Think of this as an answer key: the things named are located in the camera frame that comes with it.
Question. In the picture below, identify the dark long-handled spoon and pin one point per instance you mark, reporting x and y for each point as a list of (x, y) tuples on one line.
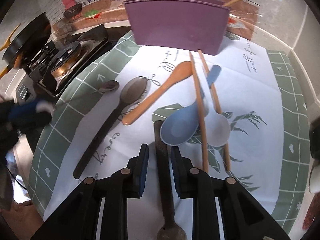
[(131, 92)]

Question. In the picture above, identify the orange wooden spoon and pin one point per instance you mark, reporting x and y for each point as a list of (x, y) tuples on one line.
[(182, 71)]

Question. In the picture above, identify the small steel spoon white knob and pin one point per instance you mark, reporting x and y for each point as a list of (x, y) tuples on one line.
[(109, 86)]

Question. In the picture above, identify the dark grey metal spoon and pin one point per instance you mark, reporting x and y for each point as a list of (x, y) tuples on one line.
[(170, 230)]

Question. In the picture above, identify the green white printed table mat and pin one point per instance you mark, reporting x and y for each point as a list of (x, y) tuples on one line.
[(259, 95)]

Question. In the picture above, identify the white plastic spoon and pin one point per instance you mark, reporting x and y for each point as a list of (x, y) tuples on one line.
[(208, 100)]

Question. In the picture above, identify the black frying pan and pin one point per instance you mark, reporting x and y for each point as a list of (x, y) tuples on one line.
[(28, 42)]

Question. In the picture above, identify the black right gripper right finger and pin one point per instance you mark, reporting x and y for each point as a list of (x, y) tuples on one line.
[(193, 183)]

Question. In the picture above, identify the blue plastic spoon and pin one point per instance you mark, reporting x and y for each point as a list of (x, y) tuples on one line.
[(179, 127)]

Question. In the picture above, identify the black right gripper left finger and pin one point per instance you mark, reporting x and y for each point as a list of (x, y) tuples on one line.
[(129, 182)]

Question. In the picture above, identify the purple plastic utensil caddy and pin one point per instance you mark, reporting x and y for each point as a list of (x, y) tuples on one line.
[(183, 24)]

